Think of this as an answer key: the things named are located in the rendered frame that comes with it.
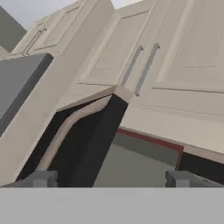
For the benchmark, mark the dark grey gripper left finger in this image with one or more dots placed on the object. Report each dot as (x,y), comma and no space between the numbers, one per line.
(45,178)

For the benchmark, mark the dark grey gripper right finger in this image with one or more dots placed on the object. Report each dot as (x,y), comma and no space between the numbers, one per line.
(176,179)

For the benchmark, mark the black microwave door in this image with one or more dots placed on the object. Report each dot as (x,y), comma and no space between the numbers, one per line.
(73,153)

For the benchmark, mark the black microwave oven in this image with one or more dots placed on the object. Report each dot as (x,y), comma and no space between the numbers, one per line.
(105,137)

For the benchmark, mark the wide beige cupboard door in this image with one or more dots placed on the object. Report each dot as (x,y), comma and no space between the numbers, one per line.
(198,43)

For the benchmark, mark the narrow beige cupboard door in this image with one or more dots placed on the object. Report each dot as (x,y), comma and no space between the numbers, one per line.
(110,52)

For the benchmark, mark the black appliance with red trim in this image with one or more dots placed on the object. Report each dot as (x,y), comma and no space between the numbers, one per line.
(204,169)

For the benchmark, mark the tall beige side panel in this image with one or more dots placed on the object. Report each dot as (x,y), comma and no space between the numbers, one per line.
(43,96)

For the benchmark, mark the grey fridge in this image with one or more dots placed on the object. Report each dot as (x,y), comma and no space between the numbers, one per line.
(17,84)

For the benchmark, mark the small beige cupboard run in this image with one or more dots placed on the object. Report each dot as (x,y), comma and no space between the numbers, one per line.
(58,32)

